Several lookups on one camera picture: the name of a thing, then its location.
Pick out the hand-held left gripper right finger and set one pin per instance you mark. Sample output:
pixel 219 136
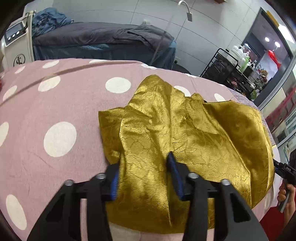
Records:
pixel 174 172

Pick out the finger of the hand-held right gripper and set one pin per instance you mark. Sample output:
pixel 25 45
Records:
pixel 279 168

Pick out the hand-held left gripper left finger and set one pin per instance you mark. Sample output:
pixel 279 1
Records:
pixel 114 185

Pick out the gold jacket with black lining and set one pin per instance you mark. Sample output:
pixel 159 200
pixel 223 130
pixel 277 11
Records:
pixel 208 143

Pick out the person's right hand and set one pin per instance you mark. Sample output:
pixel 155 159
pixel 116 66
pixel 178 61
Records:
pixel 282 193

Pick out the green plant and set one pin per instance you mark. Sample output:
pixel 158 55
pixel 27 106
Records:
pixel 254 93

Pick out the grey striped sheet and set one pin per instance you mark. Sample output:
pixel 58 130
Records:
pixel 240 96

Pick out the pink polka dot blanket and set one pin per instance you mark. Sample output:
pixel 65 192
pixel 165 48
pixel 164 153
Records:
pixel 57 104

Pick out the dark bottle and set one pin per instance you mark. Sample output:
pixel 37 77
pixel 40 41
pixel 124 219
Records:
pixel 250 69

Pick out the red dress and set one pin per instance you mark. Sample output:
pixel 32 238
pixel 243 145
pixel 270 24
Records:
pixel 274 58

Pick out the green bottle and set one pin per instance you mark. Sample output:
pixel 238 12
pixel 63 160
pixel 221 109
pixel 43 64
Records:
pixel 245 62

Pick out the white bottle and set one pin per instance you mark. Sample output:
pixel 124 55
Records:
pixel 237 52

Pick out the thin pole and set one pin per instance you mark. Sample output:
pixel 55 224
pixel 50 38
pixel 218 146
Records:
pixel 161 41

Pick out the massage bed with grey blanket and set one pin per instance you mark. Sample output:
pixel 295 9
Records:
pixel 92 34

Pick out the white machine with control panel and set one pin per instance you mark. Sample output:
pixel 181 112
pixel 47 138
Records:
pixel 18 53

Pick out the crumpled blue cloth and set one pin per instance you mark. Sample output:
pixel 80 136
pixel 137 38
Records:
pixel 48 19

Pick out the grey wall lamp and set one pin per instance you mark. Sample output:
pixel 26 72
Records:
pixel 188 15

